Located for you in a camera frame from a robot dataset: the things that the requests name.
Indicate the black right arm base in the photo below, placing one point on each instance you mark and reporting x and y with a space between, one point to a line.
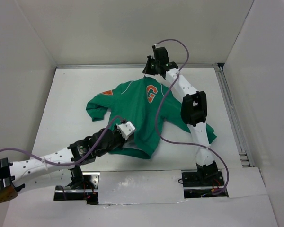
204 182

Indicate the green jacket white lining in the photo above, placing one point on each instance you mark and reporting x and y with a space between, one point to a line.
141 102

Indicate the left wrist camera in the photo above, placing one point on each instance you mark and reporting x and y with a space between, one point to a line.
126 128

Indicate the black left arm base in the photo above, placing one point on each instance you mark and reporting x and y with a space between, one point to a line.
82 186

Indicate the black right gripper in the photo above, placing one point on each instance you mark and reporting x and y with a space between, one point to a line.
148 69

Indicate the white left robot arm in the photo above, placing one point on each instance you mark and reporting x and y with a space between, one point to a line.
64 165

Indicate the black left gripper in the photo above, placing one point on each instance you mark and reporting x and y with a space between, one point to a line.
123 141

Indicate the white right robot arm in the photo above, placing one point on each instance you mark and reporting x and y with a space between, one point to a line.
193 109

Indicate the white taped cover panel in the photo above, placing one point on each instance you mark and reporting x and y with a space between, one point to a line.
140 187

